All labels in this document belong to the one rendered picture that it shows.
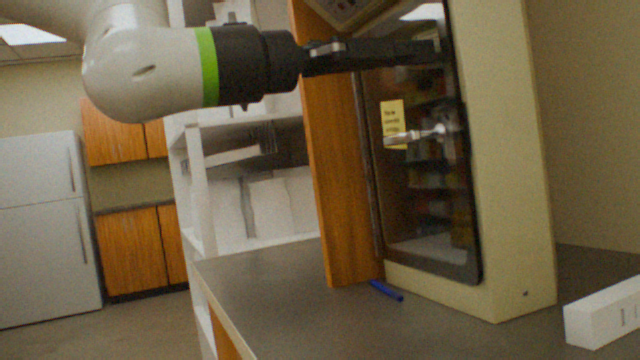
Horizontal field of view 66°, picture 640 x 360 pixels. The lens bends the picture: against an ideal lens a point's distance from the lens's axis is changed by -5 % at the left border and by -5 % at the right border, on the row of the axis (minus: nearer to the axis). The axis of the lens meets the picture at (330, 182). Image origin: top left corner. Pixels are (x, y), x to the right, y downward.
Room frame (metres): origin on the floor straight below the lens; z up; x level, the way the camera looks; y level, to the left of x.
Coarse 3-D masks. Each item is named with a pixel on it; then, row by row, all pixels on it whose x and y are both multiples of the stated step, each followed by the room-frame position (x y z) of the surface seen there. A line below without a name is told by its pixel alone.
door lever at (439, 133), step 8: (440, 128) 0.70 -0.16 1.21; (384, 136) 0.76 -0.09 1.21; (392, 136) 0.73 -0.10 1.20; (400, 136) 0.71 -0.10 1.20; (408, 136) 0.68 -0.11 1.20; (416, 136) 0.68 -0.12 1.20; (424, 136) 0.69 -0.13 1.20; (432, 136) 0.69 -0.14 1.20; (440, 136) 0.70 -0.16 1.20; (384, 144) 0.76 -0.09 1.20; (392, 144) 0.73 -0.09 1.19
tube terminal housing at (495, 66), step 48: (480, 0) 0.67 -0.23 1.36; (480, 48) 0.67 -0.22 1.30; (528, 48) 0.75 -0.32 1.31; (480, 96) 0.66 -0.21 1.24; (528, 96) 0.69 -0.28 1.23; (480, 144) 0.66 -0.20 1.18; (528, 144) 0.69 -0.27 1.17; (480, 192) 0.66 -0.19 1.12; (528, 192) 0.68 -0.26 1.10; (480, 240) 0.67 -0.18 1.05; (528, 240) 0.68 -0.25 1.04; (432, 288) 0.80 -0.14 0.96; (480, 288) 0.68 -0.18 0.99; (528, 288) 0.68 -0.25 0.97
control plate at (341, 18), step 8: (320, 0) 0.89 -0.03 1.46; (328, 0) 0.87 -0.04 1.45; (336, 0) 0.85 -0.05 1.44; (344, 0) 0.84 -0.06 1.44; (360, 0) 0.81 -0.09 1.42; (368, 0) 0.80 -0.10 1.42; (328, 8) 0.89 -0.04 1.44; (336, 8) 0.88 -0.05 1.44; (352, 8) 0.85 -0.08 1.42; (360, 8) 0.83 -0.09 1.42; (336, 16) 0.90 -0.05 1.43; (344, 16) 0.88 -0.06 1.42
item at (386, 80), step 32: (416, 0) 0.72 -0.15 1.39; (384, 32) 0.81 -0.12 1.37; (416, 32) 0.73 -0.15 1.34; (448, 32) 0.66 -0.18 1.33; (416, 64) 0.74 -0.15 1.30; (448, 64) 0.66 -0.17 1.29; (384, 96) 0.84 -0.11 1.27; (416, 96) 0.75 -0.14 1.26; (448, 96) 0.67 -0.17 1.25; (416, 128) 0.76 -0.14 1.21; (448, 128) 0.68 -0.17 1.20; (384, 160) 0.88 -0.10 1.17; (416, 160) 0.77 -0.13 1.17; (448, 160) 0.69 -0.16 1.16; (384, 192) 0.89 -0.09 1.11; (416, 192) 0.79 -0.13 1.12; (448, 192) 0.70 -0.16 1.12; (384, 224) 0.91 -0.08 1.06; (416, 224) 0.80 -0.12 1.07; (448, 224) 0.71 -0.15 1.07; (384, 256) 0.92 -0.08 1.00; (416, 256) 0.81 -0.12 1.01; (448, 256) 0.72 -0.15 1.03
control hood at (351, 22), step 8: (304, 0) 0.92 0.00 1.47; (312, 0) 0.90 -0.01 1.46; (376, 0) 0.79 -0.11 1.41; (384, 0) 0.78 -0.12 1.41; (392, 0) 0.78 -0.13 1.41; (312, 8) 0.93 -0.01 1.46; (320, 8) 0.91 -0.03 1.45; (368, 8) 0.82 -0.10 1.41; (376, 8) 0.82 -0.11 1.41; (328, 16) 0.92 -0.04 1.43; (352, 16) 0.87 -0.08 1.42; (360, 16) 0.86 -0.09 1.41; (368, 16) 0.86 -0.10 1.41; (336, 24) 0.93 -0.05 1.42; (344, 24) 0.91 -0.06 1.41; (352, 24) 0.90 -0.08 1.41; (360, 24) 0.91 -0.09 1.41; (344, 32) 0.95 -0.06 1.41
